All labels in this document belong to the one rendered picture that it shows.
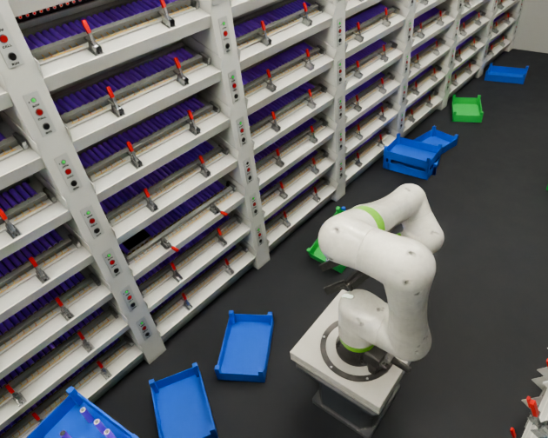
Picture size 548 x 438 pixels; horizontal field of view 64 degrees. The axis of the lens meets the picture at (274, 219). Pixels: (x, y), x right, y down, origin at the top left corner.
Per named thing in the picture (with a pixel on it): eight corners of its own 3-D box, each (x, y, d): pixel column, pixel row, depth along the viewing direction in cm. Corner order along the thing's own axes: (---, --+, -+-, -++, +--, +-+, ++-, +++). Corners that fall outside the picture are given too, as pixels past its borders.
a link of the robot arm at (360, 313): (372, 365, 137) (376, 328, 125) (330, 341, 145) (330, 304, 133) (391, 335, 144) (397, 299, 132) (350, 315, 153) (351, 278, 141)
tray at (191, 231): (243, 202, 200) (245, 189, 193) (134, 282, 168) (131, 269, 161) (213, 176, 206) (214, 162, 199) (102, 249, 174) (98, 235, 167)
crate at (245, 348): (264, 382, 178) (263, 372, 173) (217, 380, 181) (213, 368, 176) (274, 322, 200) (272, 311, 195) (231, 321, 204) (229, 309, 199)
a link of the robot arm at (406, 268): (419, 375, 128) (422, 287, 88) (370, 348, 136) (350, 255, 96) (437, 339, 133) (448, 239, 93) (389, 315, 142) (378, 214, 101)
